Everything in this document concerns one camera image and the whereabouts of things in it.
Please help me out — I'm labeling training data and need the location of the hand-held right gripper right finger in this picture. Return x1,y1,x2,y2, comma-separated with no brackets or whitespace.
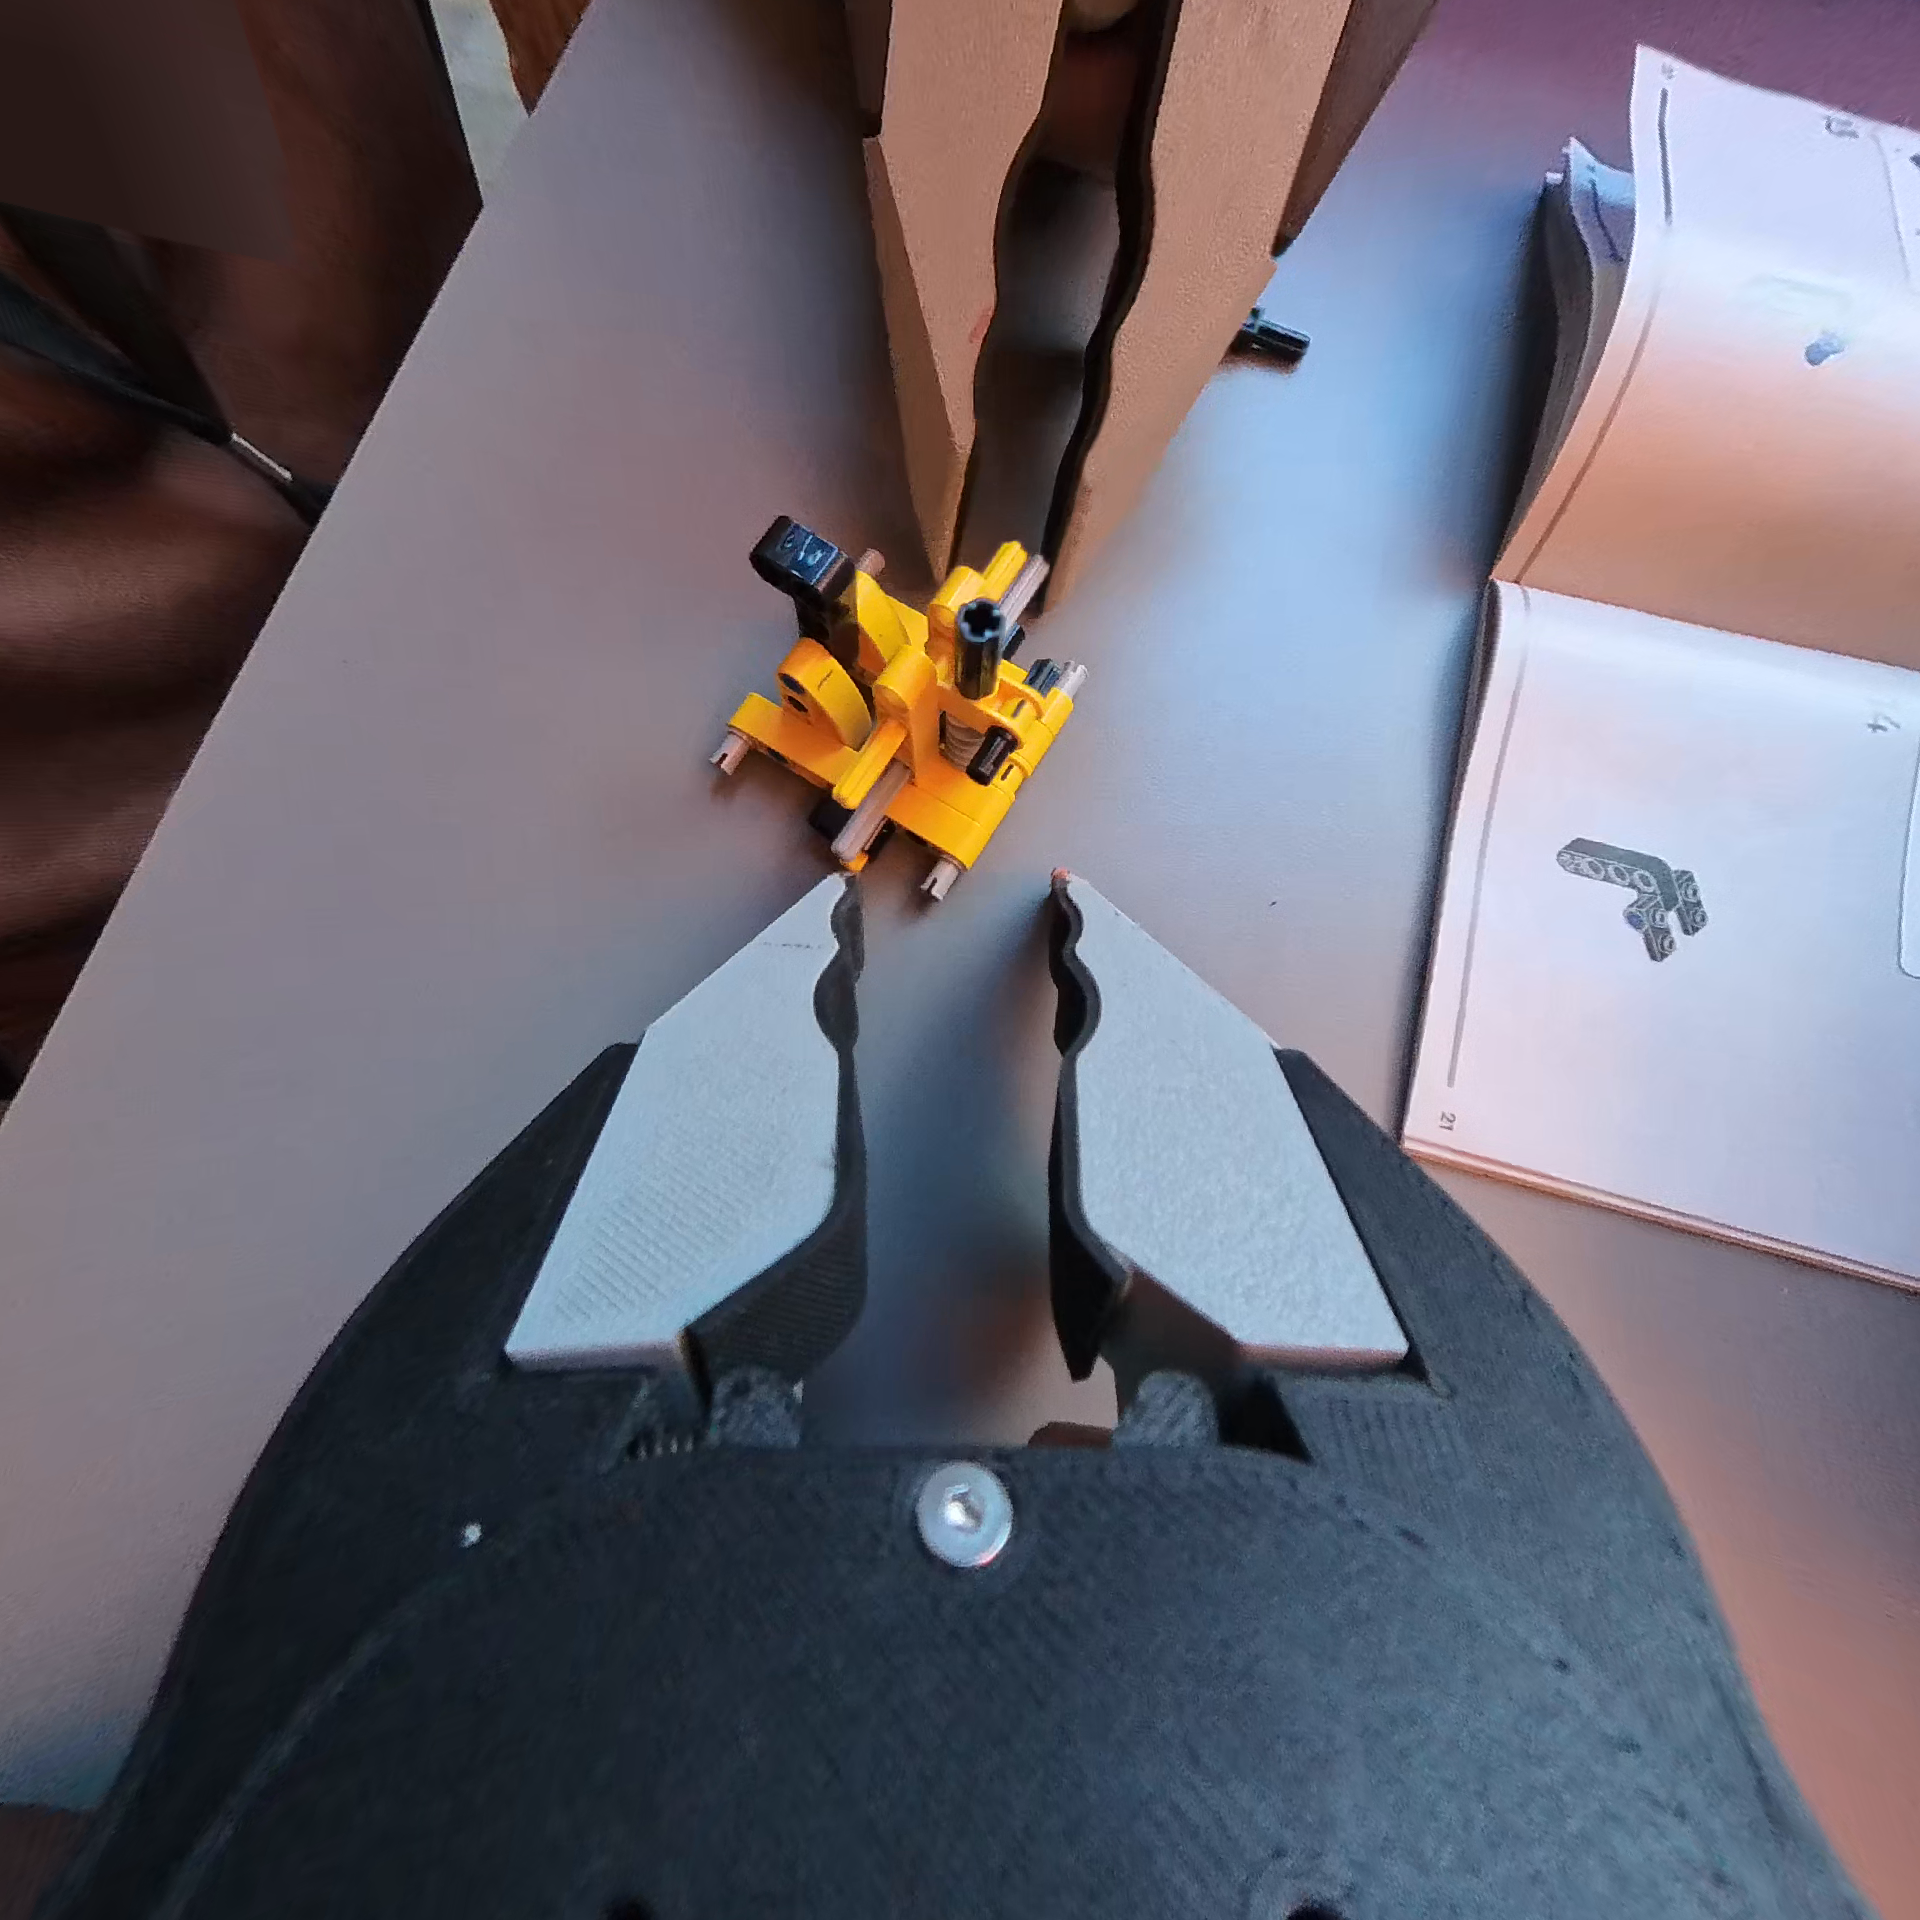
1044,873,1420,1385

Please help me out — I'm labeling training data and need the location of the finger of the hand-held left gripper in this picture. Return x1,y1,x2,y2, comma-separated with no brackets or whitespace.
861,0,1082,587
1042,0,1354,601

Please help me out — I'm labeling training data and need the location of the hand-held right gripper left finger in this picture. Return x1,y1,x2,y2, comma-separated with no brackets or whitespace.
506,873,874,1390

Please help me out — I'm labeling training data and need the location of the yellow lego model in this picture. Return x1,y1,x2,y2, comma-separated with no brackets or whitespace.
705,515,1089,905

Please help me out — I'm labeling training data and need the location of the lego instruction booklet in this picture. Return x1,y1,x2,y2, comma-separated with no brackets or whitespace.
1401,46,1920,1291

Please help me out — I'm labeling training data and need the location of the dark brown cloth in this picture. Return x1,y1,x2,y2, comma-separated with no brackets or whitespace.
0,0,518,1120

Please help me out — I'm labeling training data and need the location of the black strap with buckle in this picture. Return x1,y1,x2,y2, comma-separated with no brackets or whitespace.
0,276,337,528

